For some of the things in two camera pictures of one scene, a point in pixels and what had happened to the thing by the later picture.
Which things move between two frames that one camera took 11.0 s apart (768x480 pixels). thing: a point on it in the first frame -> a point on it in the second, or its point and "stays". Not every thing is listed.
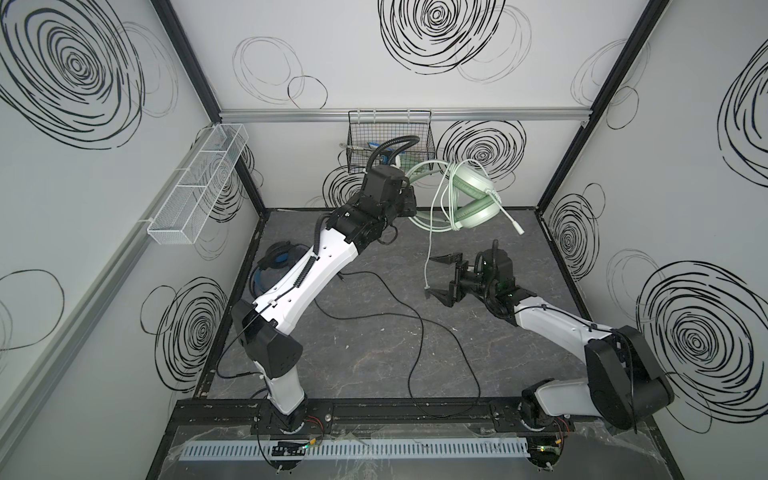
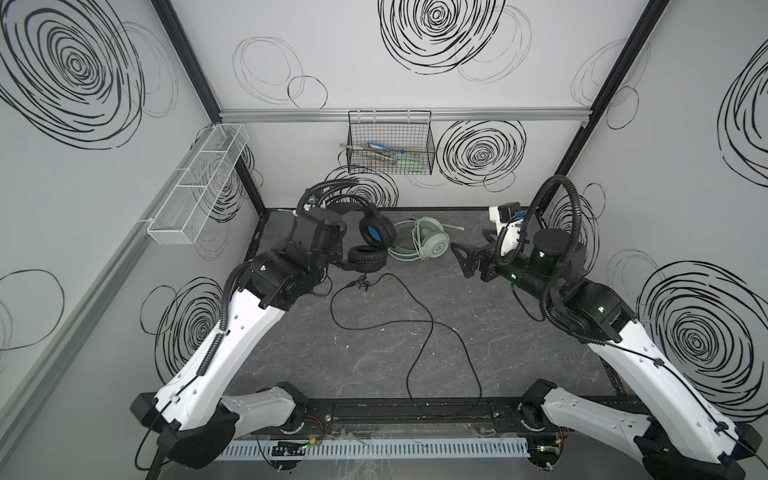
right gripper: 459,279 -> 487,263
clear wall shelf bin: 184,212 stays
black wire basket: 367,129 stays
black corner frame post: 201,85 stays
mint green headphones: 451,197 -> 421,238
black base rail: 370,416 stays
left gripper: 405,201 -> 335,241
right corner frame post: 635,44 stays
